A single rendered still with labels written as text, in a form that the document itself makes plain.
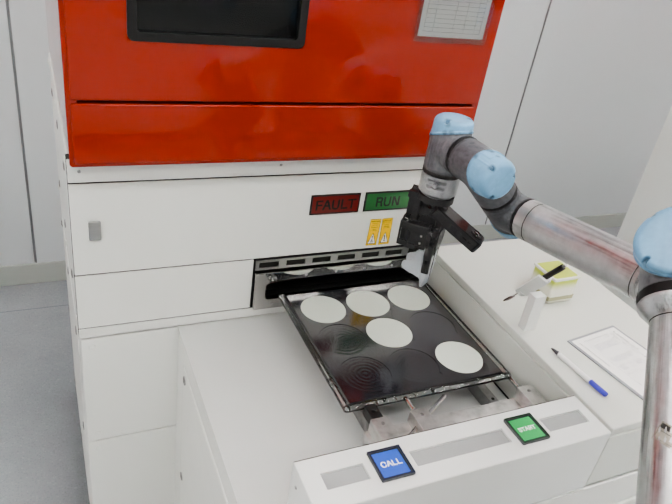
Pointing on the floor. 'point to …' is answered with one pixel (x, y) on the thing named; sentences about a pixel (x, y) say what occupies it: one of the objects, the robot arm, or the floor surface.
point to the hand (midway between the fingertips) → (425, 281)
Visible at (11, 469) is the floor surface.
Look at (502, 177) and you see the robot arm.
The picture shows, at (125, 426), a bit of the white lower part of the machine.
